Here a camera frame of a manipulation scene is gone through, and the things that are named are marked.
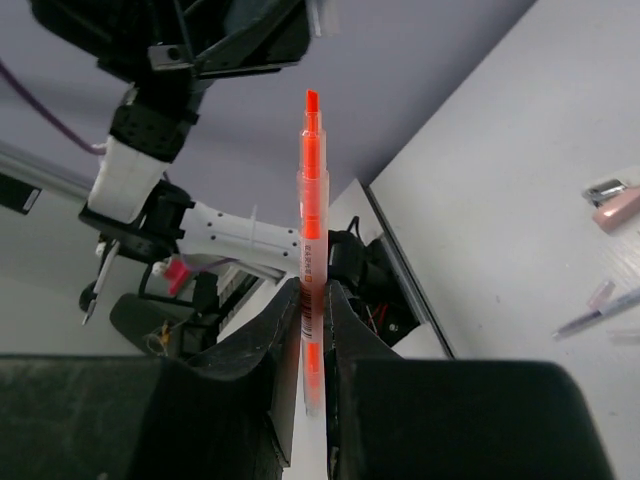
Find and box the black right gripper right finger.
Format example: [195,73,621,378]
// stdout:
[324,282,613,479]

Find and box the orange highlighter pen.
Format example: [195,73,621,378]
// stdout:
[298,90,329,417]

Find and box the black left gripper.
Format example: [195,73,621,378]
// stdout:
[28,0,315,94]

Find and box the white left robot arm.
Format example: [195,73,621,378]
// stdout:
[31,1,311,280]

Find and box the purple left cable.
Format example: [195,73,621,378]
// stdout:
[0,59,106,154]

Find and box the pink mini stapler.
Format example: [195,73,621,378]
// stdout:
[582,179,639,234]

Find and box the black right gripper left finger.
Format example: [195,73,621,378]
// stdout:
[1,278,300,479]

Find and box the clear small pen cap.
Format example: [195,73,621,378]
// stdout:
[607,328,640,346]

